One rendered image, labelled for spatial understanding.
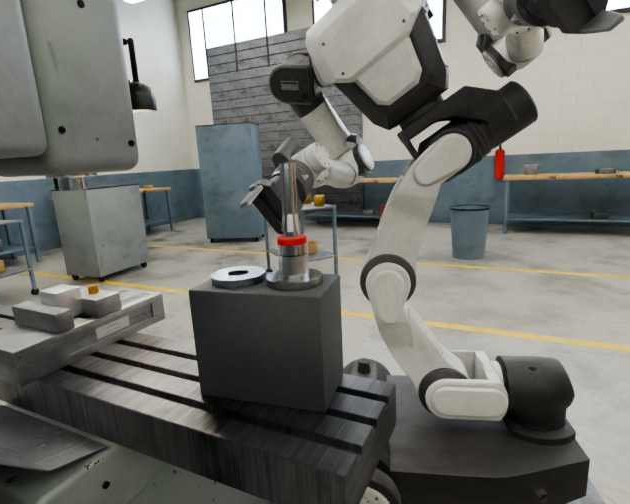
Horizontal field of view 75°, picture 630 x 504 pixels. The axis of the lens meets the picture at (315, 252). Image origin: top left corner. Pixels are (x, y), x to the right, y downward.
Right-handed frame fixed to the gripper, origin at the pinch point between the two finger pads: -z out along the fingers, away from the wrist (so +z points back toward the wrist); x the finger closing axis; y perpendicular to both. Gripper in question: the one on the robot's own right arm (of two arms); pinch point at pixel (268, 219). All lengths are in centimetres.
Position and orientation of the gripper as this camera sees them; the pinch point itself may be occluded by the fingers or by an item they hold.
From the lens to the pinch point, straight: 78.5
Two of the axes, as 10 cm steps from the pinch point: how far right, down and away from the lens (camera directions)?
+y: 7.8, -3.5, -5.2
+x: -5.7, -7.3, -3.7
